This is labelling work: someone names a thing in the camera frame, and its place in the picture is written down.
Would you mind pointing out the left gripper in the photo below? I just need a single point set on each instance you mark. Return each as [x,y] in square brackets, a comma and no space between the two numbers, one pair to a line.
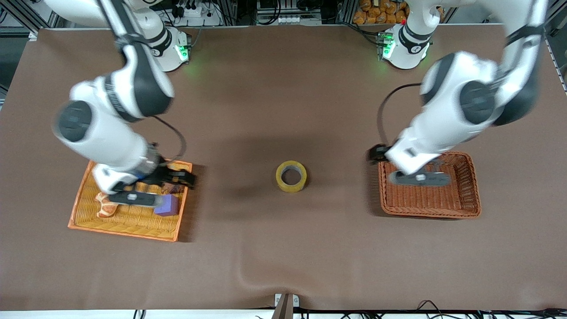
[378,153]

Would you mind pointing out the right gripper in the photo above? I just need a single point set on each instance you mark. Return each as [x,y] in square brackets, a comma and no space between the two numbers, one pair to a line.
[165,173]

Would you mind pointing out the yellow tape roll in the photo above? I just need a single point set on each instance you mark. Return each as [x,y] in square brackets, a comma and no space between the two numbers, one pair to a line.
[280,179]

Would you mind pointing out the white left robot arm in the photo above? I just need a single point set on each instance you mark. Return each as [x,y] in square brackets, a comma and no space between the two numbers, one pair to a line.
[460,97]

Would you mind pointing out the brown toy piece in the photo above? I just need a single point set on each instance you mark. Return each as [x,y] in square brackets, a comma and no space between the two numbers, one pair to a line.
[177,189]

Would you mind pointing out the purple cube block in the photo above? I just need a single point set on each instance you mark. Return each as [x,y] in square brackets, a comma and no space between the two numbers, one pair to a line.
[167,207]

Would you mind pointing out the orange wicker tray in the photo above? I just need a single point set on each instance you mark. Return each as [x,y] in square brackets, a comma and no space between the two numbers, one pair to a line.
[128,223]

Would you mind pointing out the toy croissant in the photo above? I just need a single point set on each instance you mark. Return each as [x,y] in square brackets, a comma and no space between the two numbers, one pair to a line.
[106,209]

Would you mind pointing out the brown wicker basket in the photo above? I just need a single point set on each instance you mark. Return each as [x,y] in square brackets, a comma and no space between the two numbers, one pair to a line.
[460,195]

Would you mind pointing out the bag of bread rolls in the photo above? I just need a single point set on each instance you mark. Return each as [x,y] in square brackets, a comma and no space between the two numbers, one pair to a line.
[376,13]

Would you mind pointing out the white empty power strip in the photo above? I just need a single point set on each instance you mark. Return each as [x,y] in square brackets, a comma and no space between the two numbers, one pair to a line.
[290,20]

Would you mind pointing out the white power strip with plugs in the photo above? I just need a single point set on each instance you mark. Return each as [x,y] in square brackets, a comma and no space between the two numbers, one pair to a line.
[199,15]

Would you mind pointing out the metal table clamp bracket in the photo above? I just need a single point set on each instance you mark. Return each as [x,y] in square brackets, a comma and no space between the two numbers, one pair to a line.
[285,305]

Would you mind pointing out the aluminium frame profile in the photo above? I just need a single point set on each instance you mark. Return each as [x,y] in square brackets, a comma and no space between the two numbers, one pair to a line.
[26,15]

